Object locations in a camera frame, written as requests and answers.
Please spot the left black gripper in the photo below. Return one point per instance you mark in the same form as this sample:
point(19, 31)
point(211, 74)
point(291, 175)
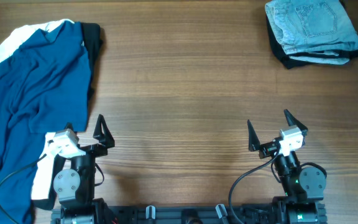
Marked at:
point(106, 139)

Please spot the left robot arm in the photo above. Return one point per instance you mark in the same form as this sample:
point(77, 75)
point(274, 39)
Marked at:
point(75, 186)

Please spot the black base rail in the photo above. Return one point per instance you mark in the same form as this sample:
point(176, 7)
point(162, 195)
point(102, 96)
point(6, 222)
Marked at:
point(191, 214)

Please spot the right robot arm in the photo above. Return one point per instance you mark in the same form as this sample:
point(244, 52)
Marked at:
point(303, 184)

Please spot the folded black garment under jeans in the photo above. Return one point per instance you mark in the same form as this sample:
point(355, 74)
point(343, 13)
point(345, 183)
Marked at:
point(340, 57)

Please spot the folded light blue jeans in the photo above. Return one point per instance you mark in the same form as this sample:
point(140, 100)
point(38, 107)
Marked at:
point(311, 26)

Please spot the blue polo shirt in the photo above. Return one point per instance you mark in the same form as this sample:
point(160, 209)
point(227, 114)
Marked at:
point(43, 86)

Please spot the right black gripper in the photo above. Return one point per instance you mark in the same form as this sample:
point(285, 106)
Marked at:
point(270, 148)

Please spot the white shirt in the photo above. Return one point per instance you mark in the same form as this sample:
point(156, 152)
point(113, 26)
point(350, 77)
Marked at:
point(42, 183)

